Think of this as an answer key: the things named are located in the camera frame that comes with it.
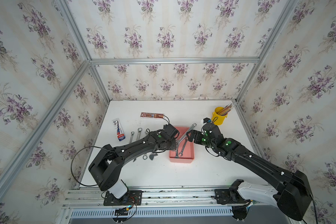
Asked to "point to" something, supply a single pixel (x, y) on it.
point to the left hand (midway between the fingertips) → (175, 146)
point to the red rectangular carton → (152, 115)
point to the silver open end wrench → (176, 150)
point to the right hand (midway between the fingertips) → (193, 135)
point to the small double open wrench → (184, 147)
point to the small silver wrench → (132, 133)
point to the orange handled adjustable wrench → (152, 155)
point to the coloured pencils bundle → (226, 110)
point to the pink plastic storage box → (184, 152)
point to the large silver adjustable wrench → (194, 125)
